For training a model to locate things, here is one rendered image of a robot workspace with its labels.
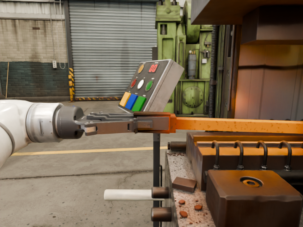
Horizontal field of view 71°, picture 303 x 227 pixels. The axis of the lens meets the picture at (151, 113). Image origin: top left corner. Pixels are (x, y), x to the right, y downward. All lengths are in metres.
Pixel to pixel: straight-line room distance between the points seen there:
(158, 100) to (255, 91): 0.37
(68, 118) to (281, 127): 0.46
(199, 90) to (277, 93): 4.70
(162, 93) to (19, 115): 0.55
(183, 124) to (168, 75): 0.45
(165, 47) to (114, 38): 3.44
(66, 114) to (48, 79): 8.46
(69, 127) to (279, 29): 0.46
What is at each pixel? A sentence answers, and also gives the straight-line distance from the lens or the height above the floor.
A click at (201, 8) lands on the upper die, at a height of 1.28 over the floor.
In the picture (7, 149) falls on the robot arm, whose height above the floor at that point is 1.01.
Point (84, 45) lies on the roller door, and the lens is 8.60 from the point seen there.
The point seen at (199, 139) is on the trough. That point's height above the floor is 0.99.
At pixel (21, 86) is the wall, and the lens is 9.32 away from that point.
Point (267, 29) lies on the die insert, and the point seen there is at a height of 1.23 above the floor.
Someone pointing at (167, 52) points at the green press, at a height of 1.59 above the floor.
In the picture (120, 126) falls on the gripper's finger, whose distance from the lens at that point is 0.44.
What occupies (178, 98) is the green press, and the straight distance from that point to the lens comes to 5.38.
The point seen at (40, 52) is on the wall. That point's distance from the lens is 9.02.
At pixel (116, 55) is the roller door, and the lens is 8.44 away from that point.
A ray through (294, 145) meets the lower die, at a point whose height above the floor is 0.99.
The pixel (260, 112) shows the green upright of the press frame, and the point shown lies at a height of 1.02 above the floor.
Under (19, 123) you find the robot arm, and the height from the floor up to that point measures 1.05.
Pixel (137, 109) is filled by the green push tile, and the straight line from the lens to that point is 0.90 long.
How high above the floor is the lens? 1.15
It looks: 11 degrees down
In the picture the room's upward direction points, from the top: straight up
